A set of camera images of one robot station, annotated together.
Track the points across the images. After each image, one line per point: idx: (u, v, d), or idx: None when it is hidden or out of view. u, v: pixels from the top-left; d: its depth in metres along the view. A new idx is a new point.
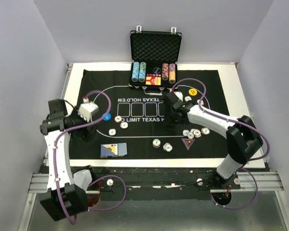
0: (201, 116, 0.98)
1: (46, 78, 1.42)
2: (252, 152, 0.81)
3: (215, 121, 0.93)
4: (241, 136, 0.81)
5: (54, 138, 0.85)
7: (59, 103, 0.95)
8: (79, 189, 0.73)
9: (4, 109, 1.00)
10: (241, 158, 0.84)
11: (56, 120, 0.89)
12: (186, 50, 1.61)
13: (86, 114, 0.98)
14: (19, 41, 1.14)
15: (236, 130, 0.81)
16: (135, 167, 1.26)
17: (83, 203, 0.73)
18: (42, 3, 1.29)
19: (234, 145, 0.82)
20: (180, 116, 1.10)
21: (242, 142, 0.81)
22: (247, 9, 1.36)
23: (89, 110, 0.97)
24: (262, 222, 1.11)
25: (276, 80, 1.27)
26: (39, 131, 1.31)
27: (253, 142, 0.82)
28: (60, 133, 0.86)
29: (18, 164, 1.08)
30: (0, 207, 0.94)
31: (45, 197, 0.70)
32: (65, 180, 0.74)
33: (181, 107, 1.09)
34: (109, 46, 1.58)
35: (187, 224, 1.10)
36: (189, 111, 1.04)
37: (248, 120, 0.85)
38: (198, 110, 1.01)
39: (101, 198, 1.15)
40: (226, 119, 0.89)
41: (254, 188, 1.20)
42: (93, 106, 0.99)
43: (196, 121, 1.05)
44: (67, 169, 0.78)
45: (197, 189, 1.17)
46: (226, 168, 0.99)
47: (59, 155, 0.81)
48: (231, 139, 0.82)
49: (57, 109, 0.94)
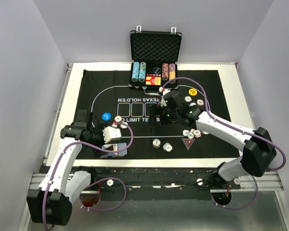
0: (212, 125, 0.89)
1: (47, 78, 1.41)
2: (267, 165, 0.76)
3: (228, 133, 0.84)
4: (258, 151, 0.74)
5: (67, 144, 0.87)
7: (85, 115, 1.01)
8: (65, 202, 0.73)
9: (4, 110, 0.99)
10: (256, 172, 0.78)
11: (76, 129, 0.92)
12: (186, 50, 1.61)
13: (107, 138, 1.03)
14: (19, 41, 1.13)
15: (254, 144, 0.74)
16: (135, 167, 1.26)
17: (63, 217, 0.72)
18: (42, 3, 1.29)
19: (250, 159, 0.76)
20: (187, 123, 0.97)
21: (258, 157, 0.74)
22: (247, 10, 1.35)
23: (111, 136, 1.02)
24: (262, 222, 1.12)
25: (276, 81, 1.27)
26: (39, 132, 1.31)
27: (268, 156, 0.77)
28: (74, 141, 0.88)
29: (18, 165, 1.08)
30: (0, 208, 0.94)
31: (32, 194, 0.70)
32: (56, 186, 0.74)
33: (187, 113, 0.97)
34: (109, 46, 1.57)
35: (187, 224, 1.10)
36: (198, 120, 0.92)
37: (265, 133, 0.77)
38: (207, 118, 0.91)
39: (101, 198, 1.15)
40: (242, 132, 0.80)
41: (254, 188, 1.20)
42: (117, 134, 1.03)
43: (204, 129, 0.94)
44: (62, 176, 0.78)
45: (196, 189, 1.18)
46: (227, 169, 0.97)
47: (63, 160, 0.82)
48: (248, 154, 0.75)
49: (83, 118, 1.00)
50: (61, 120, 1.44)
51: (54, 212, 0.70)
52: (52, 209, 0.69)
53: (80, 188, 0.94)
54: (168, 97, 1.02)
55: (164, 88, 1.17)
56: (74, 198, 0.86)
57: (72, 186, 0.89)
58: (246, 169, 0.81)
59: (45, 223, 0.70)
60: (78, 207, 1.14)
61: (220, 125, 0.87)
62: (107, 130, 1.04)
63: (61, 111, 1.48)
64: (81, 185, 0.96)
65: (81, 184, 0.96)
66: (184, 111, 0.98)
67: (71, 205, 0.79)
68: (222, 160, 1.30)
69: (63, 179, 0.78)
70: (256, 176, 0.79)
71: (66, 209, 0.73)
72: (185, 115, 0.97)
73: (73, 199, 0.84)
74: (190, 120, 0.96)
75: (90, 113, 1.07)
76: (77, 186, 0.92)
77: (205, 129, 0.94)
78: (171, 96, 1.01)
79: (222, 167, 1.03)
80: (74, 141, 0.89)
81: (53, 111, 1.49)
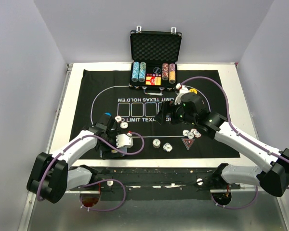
0: (234, 139, 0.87)
1: (47, 78, 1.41)
2: (286, 186, 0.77)
3: (252, 150, 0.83)
4: (283, 174, 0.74)
5: (85, 134, 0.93)
7: (109, 120, 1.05)
8: (63, 180, 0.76)
9: (4, 110, 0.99)
10: (274, 191, 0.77)
11: (98, 128, 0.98)
12: (186, 50, 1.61)
13: (121, 143, 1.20)
14: (19, 41, 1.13)
15: (279, 168, 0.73)
16: (135, 167, 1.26)
17: (55, 194, 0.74)
18: (42, 3, 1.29)
19: (272, 181, 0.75)
20: (205, 132, 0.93)
21: (282, 180, 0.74)
22: (247, 10, 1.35)
23: (125, 142, 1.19)
24: (262, 222, 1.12)
25: (276, 81, 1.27)
26: (39, 132, 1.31)
27: None
28: (93, 134, 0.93)
29: (18, 165, 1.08)
30: (0, 208, 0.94)
31: (42, 157, 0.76)
32: (65, 158, 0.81)
33: (205, 121, 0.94)
34: (108, 46, 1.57)
35: (187, 224, 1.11)
36: (219, 131, 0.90)
37: None
38: (229, 131, 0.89)
39: (101, 198, 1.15)
40: (268, 152, 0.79)
41: (254, 188, 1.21)
42: (129, 141, 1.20)
43: (223, 141, 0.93)
44: (73, 153, 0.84)
45: (196, 189, 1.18)
46: (233, 175, 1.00)
47: (77, 143, 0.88)
48: (272, 177, 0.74)
49: (105, 121, 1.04)
50: (61, 120, 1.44)
51: (50, 185, 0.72)
52: (50, 182, 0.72)
53: (74, 184, 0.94)
54: (188, 101, 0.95)
55: (181, 85, 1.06)
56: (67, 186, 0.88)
57: (74, 176, 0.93)
58: (262, 186, 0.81)
59: (38, 192, 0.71)
60: (78, 207, 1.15)
61: (243, 140, 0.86)
62: (121, 136, 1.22)
63: (61, 111, 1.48)
64: (77, 180, 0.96)
65: (77, 179, 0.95)
66: (202, 119, 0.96)
67: (64, 188, 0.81)
68: (222, 160, 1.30)
69: (72, 156, 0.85)
70: (273, 195, 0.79)
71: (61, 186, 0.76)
72: (202, 123, 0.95)
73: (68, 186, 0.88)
74: (209, 128, 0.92)
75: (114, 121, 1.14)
76: (72, 179, 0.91)
77: (224, 140, 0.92)
78: (190, 101, 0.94)
79: (226, 170, 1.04)
80: (92, 133, 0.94)
81: (53, 111, 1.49)
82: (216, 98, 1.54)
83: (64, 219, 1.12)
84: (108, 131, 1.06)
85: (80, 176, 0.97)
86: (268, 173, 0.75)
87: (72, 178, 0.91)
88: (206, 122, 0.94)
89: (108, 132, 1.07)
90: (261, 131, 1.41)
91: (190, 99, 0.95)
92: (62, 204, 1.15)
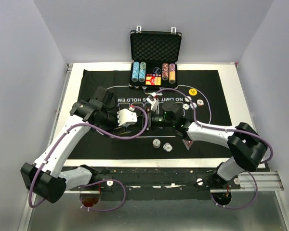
0: (201, 132, 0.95)
1: (47, 78, 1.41)
2: (260, 157, 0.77)
3: (214, 134, 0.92)
4: (244, 145, 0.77)
5: (73, 124, 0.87)
7: (103, 95, 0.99)
8: (57, 182, 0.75)
9: (4, 110, 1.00)
10: (249, 165, 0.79)
11: (87, 108, 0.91)
12: (186, 50, 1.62)
13: (123, 121, 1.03)
14: (19, 42, 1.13)
15: (237, 138, 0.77)
16: (135, 168, 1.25)
17: (52, 195, 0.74)
18: (42, 4, 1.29)
19: (238, 154, 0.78)
20: (181, 135, 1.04)
21: (245, 150, 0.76)
22: (247, 9, 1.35)
23: (127, 119, 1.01)
24: (261, 222, 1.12)
25: (276, 80, 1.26)
26: (39, 131, 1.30)
27: (257, 147, 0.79)
28: (81, 122, 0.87)
29: (18, 165, 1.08)
30: None
31: (27, 168, 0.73)
32: (49, 168, 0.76)
33: (179, 127, 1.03)
34: (109, 46, 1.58)
35: (187, 224, 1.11)
36: (188, 130, 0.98)
37: (247, 127, 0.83)
38: (196, 126, 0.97)
39: (101, 198, 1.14)
40: (225, 130, 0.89)
41: (254, 188, 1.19)
42: (132, 118, 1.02)
43: (197, 137, 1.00)
44: (59, 158, 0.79)
45: (197, 189, 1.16)
46: (226, 170, 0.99)
47: (64, 140, 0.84)
48: (234, 149, 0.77)
49: (99, 96, 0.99)
50: (61, 120, 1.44)
51: (44, 189, 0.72)
52: (42, 186, 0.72)
53: (74, 183, 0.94)
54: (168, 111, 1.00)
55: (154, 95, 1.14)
56: (68, 186, 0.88)
57: (72, 175, 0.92)
58: (240, 164, 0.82)
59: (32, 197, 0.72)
60: (78, 207, 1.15)
61: (208, 129, 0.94)
62: (122, 113, 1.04)
63: (61, 111, 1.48)
64: (77, 180, 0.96)
65: (78, 178, 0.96)
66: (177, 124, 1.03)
67: (64, 185, 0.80)
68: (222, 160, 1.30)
69: (59, 161, 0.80)
70: (251, 170, 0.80)
71: (58, 186, 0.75)
72: (178, 128, 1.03)
73: (68, 185, 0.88)
74: (184, 133, 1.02)
75: (110, 95, 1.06)
76: (73, 178, 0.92)
77: (197, 136, 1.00)
78: (171, 110, 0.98)
79: (220, 167, 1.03)
80: (81, 122, 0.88)
81: (53, 111, 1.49)
82: (216, 98, 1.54)
83: (64, 219, 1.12)
84: (103, 107, 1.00)
85: (80, 175, 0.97)
86: (231, 149, 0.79)
87: (72, 177, 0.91)
88: (183, 129, 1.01)
89: (105, 108, 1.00)
90: (261, 131, 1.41)
91: (171, 108, 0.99)
92: (62, 205, 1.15)
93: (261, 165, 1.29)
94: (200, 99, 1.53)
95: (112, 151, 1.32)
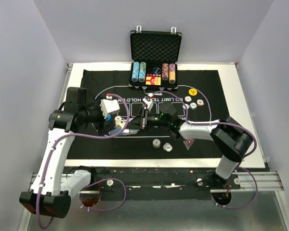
0: (190, 130, 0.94)
1: (47, 77, 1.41)
2: (244, 148, 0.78)
3: (200, 128, 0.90)
4: (227, 136, 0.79)
5: (57, 137, 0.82)
7: (77, 95, 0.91)
8: (60, 200, 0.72)
9: (4, 109, 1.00)
10: (234, 157, 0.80)
11: (66, 116, 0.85)
12: (186, 50, 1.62)
13: (105, 112, 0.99)
14: (19, 40, 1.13)
15: (219, 130, 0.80)
16: (135, 168, 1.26)
17: (60, 211, 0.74)
18: (42, 3, 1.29)
19: (223, 146, 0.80)
20: (175, 136, 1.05)
21: (228, 141, 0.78)
22: (247, 9, 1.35)
23: (108, 110, 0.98)
24: (262, 222, 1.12)
25: (276, 80, 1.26)
26: (38, 131, 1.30)
27: (242, 139, 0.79)
28: (64, 134, 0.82)
29: (17, 166, 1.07)
30: None
31: (25, 197, 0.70)
32: (48, 189, 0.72)
33: (173, 127, 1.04)
34: (109, 46, 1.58)
35: (187, 224, 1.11)
36: (180, 129, 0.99)
37: (229, 119, 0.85)
38: (186, 125, 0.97)
39: (101, 198, 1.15)
40: (209, 124, 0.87)
41: (254, 188, 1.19)
42: (113, 107, 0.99)
43: (190, 136, 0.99)
44: (55, 177, 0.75)
45: (197, 189, 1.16)
46: (223, 168, 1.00)
47: (53, 157, 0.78)
48: (218, 141, 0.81)
49: (72, 98, 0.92)
50: None
51: (48, 210, 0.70)
52: (46, 208, 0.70)
53: (76, 190, 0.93)
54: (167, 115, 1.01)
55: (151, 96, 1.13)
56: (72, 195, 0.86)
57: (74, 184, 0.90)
58: (228, 157, 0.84)
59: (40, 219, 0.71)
60: (78, 207, 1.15)
61: (195, 126, 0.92)
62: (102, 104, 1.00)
63: None
64: (79, 185, 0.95)
65: (79, 184, 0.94)
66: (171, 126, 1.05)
67: (69, 197, 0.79)
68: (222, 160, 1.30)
69: (57, 179, 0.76)
70: (238, 160, 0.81)
71: (62, 202, 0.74)
72: (172, 129, 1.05)
73: (72, 195, 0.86)
74: (178, 134, 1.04)
75: (83, 92, 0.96)
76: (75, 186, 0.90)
77: (190, 135, 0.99)
78: (168, 113, 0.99)
79: (217, 165, 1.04)
80: (64, 133, 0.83)
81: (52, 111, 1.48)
82: (216, 98, 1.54)
83: (64, 219, 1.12)
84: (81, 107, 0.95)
85: (80, 180, 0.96)
86: (216, 141, 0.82)
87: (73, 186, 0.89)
88: (177, 130, 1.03)
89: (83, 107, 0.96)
90: (260, 131, 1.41)
91: (168, 111, 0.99)
92: None
93: (261, 164, 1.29)
94: (200, 99, 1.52)
95: (112, 151, 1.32)
